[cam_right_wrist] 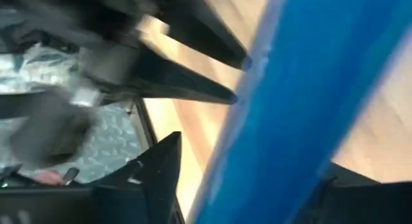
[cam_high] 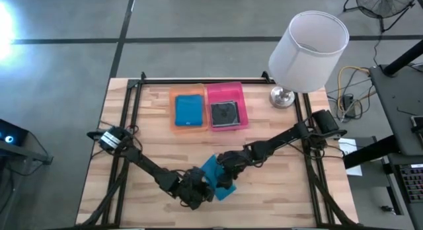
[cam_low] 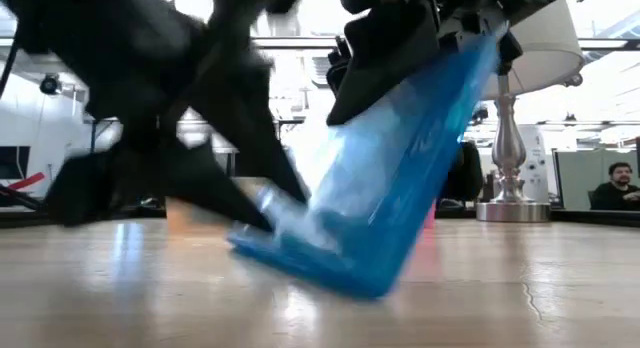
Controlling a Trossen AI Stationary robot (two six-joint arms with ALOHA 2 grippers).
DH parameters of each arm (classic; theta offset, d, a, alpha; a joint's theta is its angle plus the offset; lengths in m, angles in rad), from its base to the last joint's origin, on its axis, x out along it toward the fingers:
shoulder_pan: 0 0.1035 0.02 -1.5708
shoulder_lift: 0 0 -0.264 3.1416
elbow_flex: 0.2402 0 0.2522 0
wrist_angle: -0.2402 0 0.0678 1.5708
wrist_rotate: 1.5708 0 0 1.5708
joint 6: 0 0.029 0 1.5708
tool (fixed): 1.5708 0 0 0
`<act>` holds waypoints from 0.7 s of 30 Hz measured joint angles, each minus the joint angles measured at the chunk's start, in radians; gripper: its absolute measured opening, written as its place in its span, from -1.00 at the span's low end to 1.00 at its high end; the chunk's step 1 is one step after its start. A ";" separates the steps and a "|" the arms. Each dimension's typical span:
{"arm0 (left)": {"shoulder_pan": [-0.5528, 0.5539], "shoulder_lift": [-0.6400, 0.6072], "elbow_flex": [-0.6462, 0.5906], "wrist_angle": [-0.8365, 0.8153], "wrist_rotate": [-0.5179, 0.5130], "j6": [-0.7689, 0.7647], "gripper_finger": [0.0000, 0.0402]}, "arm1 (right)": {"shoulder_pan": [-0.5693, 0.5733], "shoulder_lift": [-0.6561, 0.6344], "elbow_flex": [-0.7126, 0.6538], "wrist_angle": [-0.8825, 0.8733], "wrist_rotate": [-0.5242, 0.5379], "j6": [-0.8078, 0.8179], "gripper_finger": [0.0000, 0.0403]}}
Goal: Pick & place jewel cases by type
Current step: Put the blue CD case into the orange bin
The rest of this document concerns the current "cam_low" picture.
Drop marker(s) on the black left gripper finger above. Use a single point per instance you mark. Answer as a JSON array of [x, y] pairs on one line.
[[250, 138], [165, 183]]

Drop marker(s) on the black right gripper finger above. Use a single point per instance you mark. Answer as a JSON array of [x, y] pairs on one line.
[[385, 63], [510, 53]]

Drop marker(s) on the blue translucent jewel case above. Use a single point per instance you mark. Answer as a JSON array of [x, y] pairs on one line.
[[380, 203]]

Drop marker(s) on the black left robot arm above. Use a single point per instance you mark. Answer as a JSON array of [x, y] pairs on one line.
[[45, 18]]

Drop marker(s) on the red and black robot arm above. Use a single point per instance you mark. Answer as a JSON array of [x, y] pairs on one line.
[[22, 185]]

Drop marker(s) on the white shade silver table lamp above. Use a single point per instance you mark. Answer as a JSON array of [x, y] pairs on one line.
[[545, 53]]

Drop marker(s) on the orange plastic bin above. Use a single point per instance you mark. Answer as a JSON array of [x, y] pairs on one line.
[[180, 215]]

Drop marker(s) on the white water dispenser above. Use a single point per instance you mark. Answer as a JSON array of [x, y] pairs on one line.
[[535, 158]]

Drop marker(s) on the black office chair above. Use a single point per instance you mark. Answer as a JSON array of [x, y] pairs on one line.
[[462, 173]]

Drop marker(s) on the grey office partition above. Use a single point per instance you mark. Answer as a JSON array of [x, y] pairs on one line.
[[575, 178]]

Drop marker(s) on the black monitor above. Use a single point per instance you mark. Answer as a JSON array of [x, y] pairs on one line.
[[12, 162]]

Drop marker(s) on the person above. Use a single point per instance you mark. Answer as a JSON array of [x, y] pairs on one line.
[[617, 188]]

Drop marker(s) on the black ceiling camera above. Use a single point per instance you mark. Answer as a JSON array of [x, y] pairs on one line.
[[49, 83]]

